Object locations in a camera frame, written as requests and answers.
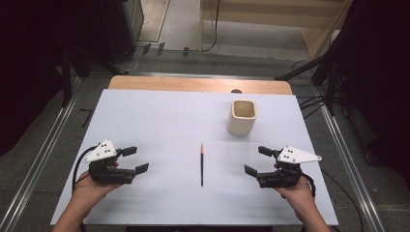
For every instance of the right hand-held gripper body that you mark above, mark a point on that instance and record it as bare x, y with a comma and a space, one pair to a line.
280, 179

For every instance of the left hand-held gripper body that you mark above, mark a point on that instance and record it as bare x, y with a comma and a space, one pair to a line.
103, 172

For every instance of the cream square pen holder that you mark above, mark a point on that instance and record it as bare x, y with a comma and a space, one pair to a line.
241, 124

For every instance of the black pencil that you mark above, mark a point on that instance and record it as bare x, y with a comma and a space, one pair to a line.
202, 167

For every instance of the person's right hand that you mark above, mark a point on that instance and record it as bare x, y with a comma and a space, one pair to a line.
297, 194

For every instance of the person's left hand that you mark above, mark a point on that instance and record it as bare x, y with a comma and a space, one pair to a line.
87, 190

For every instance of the white board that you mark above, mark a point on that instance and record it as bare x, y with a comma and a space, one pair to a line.
167, 129

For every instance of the small dark round object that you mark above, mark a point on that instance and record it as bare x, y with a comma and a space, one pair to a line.
236, 91

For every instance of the wooden table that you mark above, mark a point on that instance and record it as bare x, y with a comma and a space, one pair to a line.
180, 84

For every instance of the black metal stand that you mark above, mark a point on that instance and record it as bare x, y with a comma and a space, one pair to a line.
330, 96
66, 80

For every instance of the black tape strip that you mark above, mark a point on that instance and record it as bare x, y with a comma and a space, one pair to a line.
186, 51
146, 48
161, 48

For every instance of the light wooden cabinet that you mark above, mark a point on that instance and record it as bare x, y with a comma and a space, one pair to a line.
319, 38

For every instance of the black cabinet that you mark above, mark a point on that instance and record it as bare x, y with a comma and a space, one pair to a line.
125, 25

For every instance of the dark curtain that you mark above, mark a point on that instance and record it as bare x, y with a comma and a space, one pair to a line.
25, 64
380, 80

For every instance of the metal floor rail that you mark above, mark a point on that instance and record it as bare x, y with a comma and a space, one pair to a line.
38, 161
349, 161

